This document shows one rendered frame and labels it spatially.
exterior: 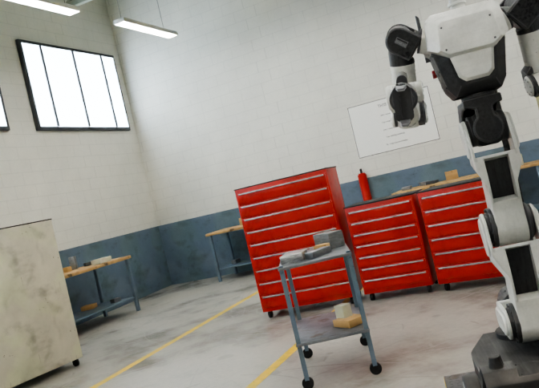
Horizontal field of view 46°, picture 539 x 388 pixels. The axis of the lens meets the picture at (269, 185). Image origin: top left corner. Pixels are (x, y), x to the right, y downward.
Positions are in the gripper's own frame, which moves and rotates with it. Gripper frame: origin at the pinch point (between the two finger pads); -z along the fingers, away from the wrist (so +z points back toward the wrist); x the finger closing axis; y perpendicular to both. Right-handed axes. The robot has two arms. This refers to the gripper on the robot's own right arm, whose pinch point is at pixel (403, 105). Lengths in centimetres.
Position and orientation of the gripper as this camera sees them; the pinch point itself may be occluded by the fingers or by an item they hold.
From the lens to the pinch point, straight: 196.6
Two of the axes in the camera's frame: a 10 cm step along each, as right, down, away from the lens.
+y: 9.6, -1.2, -2.5
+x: -1.8, -9.5, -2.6
